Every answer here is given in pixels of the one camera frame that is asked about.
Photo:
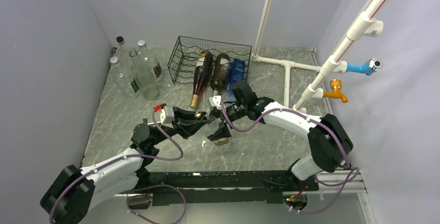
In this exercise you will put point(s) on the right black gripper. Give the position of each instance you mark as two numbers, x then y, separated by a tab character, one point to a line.
222	132

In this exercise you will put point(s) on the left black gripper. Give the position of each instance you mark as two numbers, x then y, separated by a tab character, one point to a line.
186	123

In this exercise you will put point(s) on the blue tinted clear bottle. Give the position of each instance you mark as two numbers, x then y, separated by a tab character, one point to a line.
147	82

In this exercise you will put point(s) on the clear bottle silver cap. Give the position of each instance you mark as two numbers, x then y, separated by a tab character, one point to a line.
150	61

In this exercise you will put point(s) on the clear bottle dark neck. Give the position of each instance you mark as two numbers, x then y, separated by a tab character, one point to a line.
124	78

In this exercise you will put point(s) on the clear bottle blue medallion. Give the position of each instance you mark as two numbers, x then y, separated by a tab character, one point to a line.
123	52

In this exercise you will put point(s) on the bottle black gold cap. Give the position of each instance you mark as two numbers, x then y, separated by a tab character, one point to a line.
211	126

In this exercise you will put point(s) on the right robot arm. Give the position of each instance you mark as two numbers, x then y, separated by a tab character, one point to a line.
328	141

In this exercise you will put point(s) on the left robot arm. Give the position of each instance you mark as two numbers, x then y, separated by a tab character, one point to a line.
76	190

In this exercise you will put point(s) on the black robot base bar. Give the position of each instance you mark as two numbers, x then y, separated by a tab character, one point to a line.
271	187

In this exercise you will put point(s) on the dark wine bottle gold cap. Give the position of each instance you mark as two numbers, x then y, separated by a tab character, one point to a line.
201	75

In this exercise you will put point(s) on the blue square dash bottle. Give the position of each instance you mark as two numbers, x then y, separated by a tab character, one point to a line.
236	74

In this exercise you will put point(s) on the lower bottle silver cap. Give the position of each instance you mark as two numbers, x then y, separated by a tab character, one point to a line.
220	74

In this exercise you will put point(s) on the orange faucet tap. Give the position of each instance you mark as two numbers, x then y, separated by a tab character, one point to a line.
336	93

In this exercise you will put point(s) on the blue faucet tap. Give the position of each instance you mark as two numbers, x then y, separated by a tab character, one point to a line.
368	68

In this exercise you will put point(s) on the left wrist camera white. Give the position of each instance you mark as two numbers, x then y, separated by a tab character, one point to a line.
166	114

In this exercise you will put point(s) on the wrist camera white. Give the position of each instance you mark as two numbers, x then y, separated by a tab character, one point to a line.
166	114
215	102

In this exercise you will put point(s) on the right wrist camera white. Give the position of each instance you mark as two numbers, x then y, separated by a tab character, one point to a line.
215	102

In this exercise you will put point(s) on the black wire wine rack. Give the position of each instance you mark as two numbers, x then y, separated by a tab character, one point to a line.
182	62

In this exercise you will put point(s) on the white pvc pipe frame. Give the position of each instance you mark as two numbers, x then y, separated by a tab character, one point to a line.
333	50

